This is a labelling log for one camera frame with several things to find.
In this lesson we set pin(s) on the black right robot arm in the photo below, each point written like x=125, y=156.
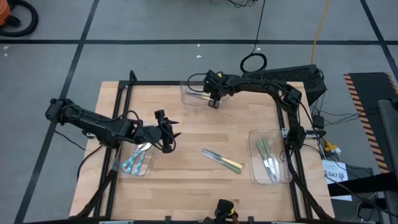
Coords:
x=289, y=96

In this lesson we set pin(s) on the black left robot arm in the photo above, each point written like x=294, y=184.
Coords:
x=93, y=124

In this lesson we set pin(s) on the black table-level camera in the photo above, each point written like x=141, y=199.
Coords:
x=225, y=210

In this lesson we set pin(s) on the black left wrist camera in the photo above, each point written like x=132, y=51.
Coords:
x=160, y=115

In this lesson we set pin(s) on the black power adapter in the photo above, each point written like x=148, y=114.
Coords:
x=318, y=122

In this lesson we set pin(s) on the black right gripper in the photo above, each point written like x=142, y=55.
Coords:
x=217, y=85

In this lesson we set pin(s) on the white paper label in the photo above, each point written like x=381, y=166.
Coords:
x=334, y=177

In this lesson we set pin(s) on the clear plastic bin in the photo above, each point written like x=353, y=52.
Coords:
x=258, y=174
x=147, y=165
x=189, y=99

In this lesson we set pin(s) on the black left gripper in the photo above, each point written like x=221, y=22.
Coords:
x=166, y=137

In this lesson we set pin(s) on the black yellow striped mat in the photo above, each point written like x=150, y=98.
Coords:
x=367, y=102

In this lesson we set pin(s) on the black metal table frame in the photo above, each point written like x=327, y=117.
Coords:
x=149, y=83

